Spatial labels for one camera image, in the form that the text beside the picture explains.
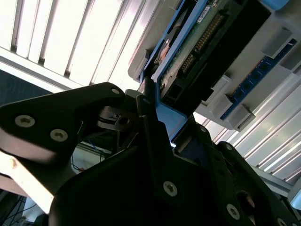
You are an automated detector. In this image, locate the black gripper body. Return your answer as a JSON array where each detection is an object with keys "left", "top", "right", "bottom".
[{"left": 47, "top": 145, "right": 228, "bottom": 226}]

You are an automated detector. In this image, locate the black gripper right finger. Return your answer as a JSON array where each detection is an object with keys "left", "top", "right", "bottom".
[{"left": 185, "top": 116, "right": 301, "bottom": 226}]

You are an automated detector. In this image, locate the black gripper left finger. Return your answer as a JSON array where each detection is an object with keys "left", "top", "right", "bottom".
[{"left": 0, "top": 77, "right": 185, "bottom": 214}]

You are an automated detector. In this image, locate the hard disk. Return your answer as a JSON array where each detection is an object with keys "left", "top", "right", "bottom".
[{"left": 138, "top": 0, "right": 286, "bottom": 165}]

